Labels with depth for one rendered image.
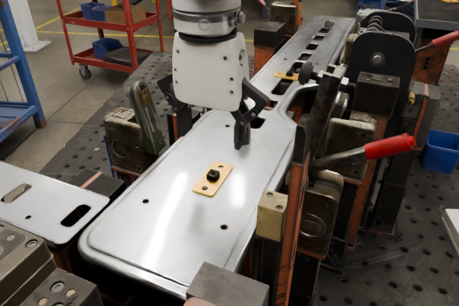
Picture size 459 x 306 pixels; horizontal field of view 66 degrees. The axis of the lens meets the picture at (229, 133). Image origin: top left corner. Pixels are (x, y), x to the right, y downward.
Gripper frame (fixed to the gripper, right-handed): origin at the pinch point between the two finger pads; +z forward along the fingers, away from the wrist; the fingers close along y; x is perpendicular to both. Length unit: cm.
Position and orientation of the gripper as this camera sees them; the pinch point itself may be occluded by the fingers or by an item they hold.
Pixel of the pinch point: (212, 133)
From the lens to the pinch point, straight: 53.6
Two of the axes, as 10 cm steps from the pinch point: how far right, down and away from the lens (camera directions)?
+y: -9.2, -2.1, 3.5
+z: 0.1, 8.5, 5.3
